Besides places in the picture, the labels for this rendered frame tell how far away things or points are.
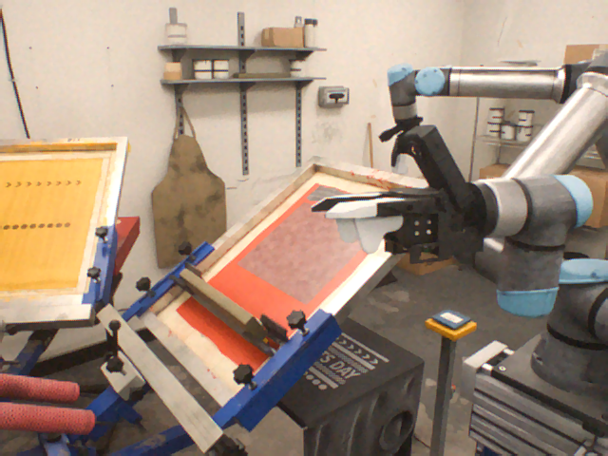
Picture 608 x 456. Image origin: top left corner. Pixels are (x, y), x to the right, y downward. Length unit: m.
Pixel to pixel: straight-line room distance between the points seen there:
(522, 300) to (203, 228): 2.90
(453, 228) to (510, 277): 0.13
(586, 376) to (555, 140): 0.45
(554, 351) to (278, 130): 2.98
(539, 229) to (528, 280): 0.07
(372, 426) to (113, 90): 2.39
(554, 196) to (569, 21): 4.11
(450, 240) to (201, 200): 2.88
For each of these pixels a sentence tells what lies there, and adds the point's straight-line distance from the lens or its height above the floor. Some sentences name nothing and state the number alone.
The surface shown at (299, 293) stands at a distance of 1.30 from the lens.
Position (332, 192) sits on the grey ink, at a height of 1.45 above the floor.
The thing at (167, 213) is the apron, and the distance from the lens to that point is 3.34.
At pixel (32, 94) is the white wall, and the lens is 3.09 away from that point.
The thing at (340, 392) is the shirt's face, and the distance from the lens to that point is 1.48.
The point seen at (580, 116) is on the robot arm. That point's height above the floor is 1.76.
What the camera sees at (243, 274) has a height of 1.25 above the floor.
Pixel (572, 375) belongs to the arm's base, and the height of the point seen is 1.29.
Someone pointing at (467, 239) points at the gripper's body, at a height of 1.63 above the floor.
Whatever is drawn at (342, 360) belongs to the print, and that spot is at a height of 0.95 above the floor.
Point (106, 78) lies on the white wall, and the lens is 3.19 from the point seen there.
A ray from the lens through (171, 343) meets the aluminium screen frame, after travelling 1.36.
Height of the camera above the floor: 1.83
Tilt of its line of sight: 18 degrees down
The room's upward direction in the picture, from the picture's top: straight up
